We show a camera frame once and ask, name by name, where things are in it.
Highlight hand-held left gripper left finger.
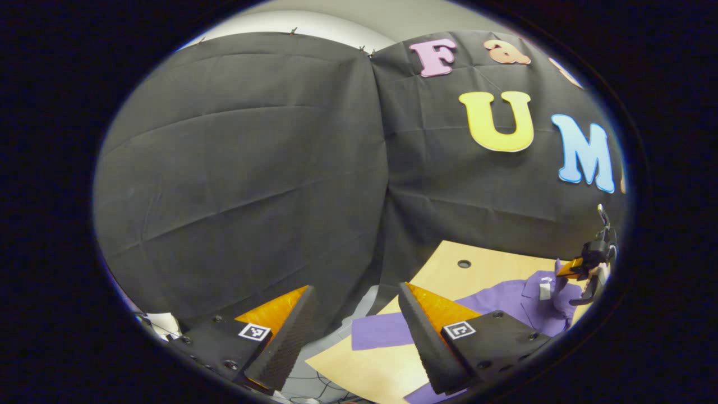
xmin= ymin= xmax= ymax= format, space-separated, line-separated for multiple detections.
xmin=168 ymin=284 xmax=317 ymax=392

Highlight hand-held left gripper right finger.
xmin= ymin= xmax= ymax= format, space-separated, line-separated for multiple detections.
xmin=397 ymin=282 xmax=553 ymax=394

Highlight purple ribbed button shirt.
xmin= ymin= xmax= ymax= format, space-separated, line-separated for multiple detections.
xmin=352 ymin=270 xmax=587 ymax=404

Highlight black backdrop cloth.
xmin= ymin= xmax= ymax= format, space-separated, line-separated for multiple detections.
xmin=93 ymin=31 xmax=629 ymax=337

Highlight black floor cables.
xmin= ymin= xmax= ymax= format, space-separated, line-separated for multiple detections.
xmin=280 ymin=371 xmax=362 ymax=403

